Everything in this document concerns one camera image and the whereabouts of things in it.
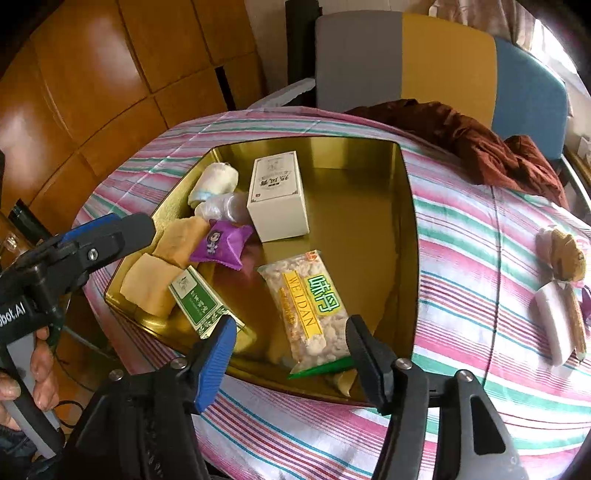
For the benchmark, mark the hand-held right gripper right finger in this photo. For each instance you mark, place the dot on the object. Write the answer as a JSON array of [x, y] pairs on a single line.
[[369, 360]]

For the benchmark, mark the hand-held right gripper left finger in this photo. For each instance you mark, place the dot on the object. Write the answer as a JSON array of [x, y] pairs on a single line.
[[214, 364]]

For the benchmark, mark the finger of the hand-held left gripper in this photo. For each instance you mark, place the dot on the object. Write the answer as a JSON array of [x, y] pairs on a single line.
[[106, 240]]

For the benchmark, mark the thick yellow sponge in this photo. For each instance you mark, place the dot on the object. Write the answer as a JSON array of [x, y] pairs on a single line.
[[145, 286]]

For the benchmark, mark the green and white box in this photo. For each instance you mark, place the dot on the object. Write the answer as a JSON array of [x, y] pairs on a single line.
[[198, 300]]

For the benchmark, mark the clear snack packet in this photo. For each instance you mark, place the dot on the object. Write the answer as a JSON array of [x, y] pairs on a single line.
[[304, 314]]

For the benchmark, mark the purple candy packet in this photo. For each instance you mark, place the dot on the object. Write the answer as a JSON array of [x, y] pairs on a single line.
[[221, 244], [586, 304]]

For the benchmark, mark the white roll with blue band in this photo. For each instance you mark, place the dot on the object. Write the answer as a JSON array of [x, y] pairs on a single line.
[[214, 182]]

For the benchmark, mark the clear white roll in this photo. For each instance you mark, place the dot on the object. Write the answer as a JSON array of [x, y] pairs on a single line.
[[226, 207]]

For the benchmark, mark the gold tin box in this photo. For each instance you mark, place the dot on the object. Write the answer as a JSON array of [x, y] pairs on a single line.
[[351, 230]]

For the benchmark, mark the white box with grey print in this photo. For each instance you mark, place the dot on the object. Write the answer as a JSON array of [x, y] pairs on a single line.
[[279, 203]]

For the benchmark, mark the white foam block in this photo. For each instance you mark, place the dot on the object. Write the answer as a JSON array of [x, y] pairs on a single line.
[[551, 318]]

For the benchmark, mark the grain bar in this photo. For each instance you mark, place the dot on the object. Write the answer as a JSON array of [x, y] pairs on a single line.
[[577, 323]]

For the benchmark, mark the pink towel roll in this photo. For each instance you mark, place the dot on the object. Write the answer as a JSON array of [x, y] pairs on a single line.
[[545, 240]]

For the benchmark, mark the yellow cloth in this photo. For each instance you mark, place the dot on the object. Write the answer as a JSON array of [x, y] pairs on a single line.
[[568, 256]]

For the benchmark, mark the person's left hand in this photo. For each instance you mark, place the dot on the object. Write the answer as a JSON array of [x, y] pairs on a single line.
[[44, 369]]

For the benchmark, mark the wooden wardrobe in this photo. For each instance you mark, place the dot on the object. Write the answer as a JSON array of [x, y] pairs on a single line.
[[92, 69]]

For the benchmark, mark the brown crumpled cloth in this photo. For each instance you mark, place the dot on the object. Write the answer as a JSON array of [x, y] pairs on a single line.
[[461, 134]]

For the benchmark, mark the black rolled mat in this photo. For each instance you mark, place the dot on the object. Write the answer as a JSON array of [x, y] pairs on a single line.
[[300, 41]]

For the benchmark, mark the grey yellow blue headboard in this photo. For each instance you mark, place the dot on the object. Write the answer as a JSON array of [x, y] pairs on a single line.
[[438, 60]]

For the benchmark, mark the patterned beige curtain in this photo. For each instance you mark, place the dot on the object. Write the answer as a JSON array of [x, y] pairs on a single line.
[[485, 18]]

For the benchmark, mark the white bed rail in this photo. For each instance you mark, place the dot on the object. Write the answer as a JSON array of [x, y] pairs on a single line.
[[286, 94]]

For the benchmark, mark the grey bed rail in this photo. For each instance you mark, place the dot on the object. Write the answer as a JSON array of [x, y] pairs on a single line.
[[577, 177]]

